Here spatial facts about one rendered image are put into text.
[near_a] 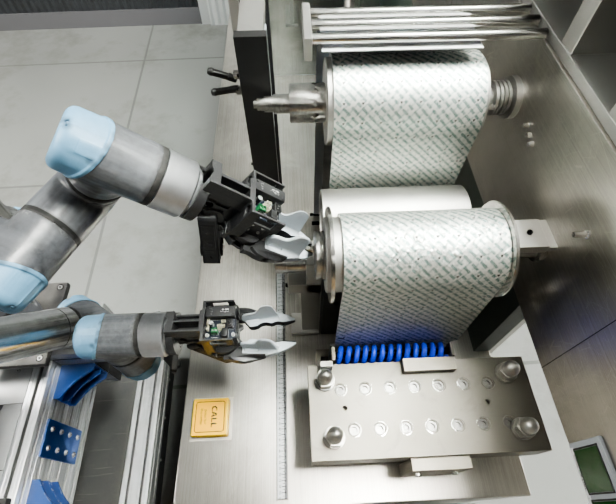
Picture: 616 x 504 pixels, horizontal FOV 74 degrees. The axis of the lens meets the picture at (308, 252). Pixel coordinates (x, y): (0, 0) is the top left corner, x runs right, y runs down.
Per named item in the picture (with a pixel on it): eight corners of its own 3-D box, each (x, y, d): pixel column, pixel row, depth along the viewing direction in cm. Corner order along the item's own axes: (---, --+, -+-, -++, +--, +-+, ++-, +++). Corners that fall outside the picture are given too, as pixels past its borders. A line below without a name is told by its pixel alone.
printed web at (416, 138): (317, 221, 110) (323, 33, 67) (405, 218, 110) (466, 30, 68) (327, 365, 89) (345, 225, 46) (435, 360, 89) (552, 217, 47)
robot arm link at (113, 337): (97, 326, 76) (76, 306, 69) (157, 323, 77) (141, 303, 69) (87, 368, 72) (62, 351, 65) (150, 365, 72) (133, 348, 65)
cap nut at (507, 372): (492, 363, 76) (502, 355, 72) (511, 362, 76) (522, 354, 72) (498, 383, 74) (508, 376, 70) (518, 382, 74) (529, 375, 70)
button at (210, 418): (196, 401, 85) (193, 398, 83) (230, 400, 85) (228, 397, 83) (193, 438, 81) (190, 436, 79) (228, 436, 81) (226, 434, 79)
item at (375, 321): (334, 342, 79) (341, 299, 63) (456, 337, 79) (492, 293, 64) (334, 345, 78) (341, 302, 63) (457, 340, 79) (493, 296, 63)
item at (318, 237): (316, 289, 61) (313, 265, 68) (329, 288, 61) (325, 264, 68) (315, 243, 58) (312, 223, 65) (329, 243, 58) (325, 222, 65)
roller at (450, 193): (318, 216, 84) (320, 175, 74) (442, 212, 85) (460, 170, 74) (322, 267, 77) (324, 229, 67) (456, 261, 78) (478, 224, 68)
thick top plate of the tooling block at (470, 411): (307, 374, 81) (307, 365, 76) (508, 365, 82) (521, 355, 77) (311, 466, 72) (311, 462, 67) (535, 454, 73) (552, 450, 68)
